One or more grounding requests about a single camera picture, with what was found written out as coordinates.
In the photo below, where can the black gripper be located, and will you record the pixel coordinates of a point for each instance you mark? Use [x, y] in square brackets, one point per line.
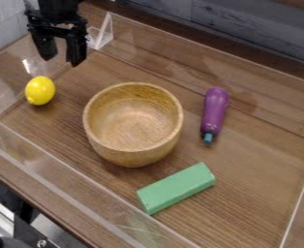
[69, 27]

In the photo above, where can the brown wooden bowl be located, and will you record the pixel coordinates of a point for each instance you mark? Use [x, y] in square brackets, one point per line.
[133, 123]

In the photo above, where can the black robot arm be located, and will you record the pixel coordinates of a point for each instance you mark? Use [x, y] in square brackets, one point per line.
[57, 8]

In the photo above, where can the green rectangular block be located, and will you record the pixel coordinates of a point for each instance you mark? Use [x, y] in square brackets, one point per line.
[174, 188]

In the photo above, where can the purple toy eggplant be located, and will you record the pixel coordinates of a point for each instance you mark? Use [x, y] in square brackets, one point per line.
[216, 102]

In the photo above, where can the black metal bracket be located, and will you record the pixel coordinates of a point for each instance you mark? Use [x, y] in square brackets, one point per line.
[30, 236]

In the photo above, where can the yellow toy lemon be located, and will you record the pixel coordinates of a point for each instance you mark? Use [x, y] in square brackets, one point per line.
[40, 91]

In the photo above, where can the clear acrylic corner bracket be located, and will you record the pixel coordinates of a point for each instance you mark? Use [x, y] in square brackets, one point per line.
[100, 36]

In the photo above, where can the clear acrylic tray wall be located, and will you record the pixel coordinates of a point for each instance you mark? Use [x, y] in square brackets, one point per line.
[253, 207]

